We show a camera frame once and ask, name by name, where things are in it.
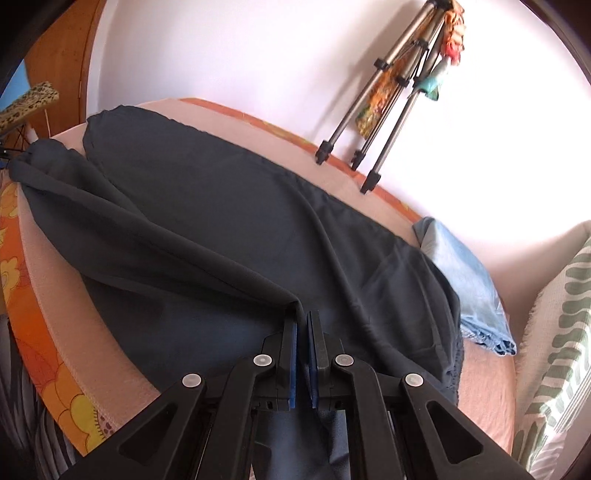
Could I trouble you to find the dark navy pants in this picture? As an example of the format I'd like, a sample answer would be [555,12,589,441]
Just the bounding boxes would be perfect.
[8,104,465,480]

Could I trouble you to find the folded light blue garment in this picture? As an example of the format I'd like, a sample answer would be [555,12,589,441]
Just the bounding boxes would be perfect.
[413,217,517,356]

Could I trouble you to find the silver folded tripod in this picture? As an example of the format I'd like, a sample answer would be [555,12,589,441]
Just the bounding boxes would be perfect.
[315,1,457,194]

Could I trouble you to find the green white patterned pillow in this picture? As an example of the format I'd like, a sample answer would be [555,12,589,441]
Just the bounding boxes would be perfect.
[512,242,590,479]

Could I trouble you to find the orange floral bed sheet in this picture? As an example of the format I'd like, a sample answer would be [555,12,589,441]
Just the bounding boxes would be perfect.
[1,98,419,455]

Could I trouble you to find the colourful cloth on tripod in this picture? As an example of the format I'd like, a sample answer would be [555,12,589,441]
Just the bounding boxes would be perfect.
[356,1,465,139]

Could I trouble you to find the leopard print chair seat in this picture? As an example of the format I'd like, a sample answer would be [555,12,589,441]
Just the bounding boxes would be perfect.
[0,81,59,135]

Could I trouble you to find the wooden door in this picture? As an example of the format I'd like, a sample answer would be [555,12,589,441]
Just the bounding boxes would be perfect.
[25,0,105,138]

